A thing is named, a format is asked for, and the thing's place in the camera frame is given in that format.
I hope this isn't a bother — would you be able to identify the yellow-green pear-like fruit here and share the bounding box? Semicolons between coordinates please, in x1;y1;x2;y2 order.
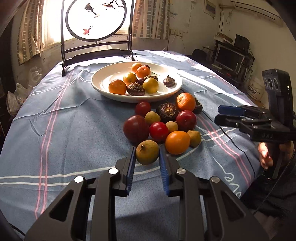
136;140;159;165

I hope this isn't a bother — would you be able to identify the small tan longan fruit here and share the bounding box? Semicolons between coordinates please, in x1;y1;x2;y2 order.
166;121;179;133

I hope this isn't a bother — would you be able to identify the yellow round fruit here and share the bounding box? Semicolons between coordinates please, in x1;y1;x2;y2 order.
143;78;159;94

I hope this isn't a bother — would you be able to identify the person's right hand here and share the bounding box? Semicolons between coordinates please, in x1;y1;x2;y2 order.
258;141;295;170

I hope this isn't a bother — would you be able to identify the white bucket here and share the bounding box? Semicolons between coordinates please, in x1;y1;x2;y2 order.
247;76;265;100

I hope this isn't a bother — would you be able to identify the dark red apple-like fruit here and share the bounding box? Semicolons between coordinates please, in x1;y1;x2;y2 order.
176;110;197;132

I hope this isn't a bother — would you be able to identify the medium orange on cloth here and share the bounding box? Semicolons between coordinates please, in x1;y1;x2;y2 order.
165;131;191;155

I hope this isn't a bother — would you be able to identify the tangerine near plate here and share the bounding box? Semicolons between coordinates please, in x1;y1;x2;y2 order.
176;92;196;111

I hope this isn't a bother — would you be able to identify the bright red tomato fruit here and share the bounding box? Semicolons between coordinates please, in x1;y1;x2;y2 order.
149;121;170;143

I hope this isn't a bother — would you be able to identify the dark brown mangosteen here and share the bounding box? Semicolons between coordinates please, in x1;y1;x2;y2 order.
156;102;179;123

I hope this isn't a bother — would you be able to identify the computer monitor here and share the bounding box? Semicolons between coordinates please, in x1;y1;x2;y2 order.
214;45;245;74

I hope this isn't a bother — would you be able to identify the large dark red plum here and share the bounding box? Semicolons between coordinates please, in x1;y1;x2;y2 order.
123;115;149;144

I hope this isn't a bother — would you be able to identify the lone mangosteen in plate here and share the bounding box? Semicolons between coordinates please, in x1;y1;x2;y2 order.
163;75;175;88

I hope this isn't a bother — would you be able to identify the small yellow-green fruit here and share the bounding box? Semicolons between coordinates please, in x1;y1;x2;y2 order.
145;111;161;126

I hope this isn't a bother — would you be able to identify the blue striped tablecloth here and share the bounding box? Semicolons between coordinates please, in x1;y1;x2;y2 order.
1;51;260;240

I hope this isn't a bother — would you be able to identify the small red plum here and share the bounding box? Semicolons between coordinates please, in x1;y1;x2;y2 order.
135;101;151;117

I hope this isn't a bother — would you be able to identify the brown mangosteen in plate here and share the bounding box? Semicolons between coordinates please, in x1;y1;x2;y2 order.
127;82;145;96

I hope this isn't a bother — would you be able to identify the tangerine in plate back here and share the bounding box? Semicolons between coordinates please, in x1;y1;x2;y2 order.
136;66;151;78

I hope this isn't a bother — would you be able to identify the orange in plate front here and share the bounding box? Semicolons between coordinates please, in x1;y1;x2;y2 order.
108;79;127;95

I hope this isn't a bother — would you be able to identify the yellow-orange fruit in plate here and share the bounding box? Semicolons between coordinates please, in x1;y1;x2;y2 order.
123;72;137;86

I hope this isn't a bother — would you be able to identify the white oval plate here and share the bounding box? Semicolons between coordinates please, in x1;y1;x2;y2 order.
91;62;182;103

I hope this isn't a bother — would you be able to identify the white air conditioner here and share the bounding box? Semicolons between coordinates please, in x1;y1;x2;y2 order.
230;1;282;21

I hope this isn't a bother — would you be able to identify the right checked curtain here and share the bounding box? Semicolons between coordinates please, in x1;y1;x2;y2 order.
132;0;171;40

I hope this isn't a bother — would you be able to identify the checked curtain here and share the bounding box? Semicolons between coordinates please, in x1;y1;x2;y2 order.
132;0;171;40
16;0;44;65

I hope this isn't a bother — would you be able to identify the white plastic bag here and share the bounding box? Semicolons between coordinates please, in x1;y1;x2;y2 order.
6;83;33;117

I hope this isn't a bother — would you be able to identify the round painted screen on stand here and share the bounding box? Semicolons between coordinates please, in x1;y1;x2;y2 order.
60;1;135;77

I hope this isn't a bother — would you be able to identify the left checked curtain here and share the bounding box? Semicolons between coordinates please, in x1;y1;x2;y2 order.
16;0;44;65

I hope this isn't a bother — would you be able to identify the black cable on table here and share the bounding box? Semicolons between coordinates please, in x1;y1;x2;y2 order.
202;111;260;172

